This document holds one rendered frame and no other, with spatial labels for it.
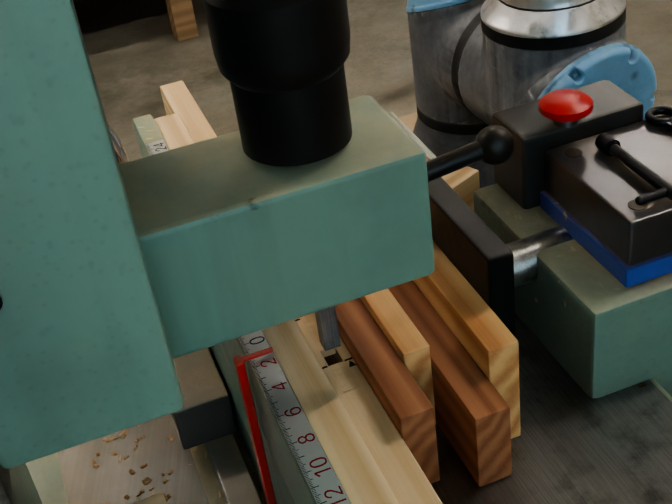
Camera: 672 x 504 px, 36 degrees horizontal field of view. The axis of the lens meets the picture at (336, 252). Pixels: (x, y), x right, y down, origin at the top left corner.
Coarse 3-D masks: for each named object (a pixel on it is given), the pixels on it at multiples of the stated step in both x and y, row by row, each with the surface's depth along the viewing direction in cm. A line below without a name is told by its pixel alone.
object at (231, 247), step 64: (384, 128) 48; (128, 192) 46; (192, 192) 46; (256, 192) 45; (320, 192) 45; (384, 192) 46; (192, 256) 45; (256, 256) 46; (320, 256) 47; (384, 256) 48; (192, 320) 46; (256, 320) 48
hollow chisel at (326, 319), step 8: (320, 312) 53; (328, 312) 53; (320, 320) 53; (328, 320) 53; (336, 320) 53; (320, 328) 54; (328, 328) 53; (336, 328) 54; (320, 336) 54; (328, 336) 54; (336, 336) 54; (328, 344) 54; (336, 344) 54
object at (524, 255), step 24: (432, 192) 57; (432, 216) 57; (456, 216) 55; (456, 240) 55; (480, 240) 53; (528, 240) 58; (552, 240) 58; (456, 264) 56; (480, 264) 53; (504, 264) 52; (528, 264) 57; (480, 288) 54; (504, 288) 53; (504, 312) 54
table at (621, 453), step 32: (224, 352) 64; (544, 352) 59; (544, 384) 57; (576, 384) 57; (544, 416) 55; (576, 416) 55; (608, 416) 55; (640, 416) 54; (448, 448) 54; (512, 448) 54; (544, 448) 53; (576, 448) 53; (608, 448) 53; (640, 448) 53; (448, 480) 52; (512, 480) 52; (544, 480) 52; (576, 480) 51; (608, 480) 51; (640, 480) 51
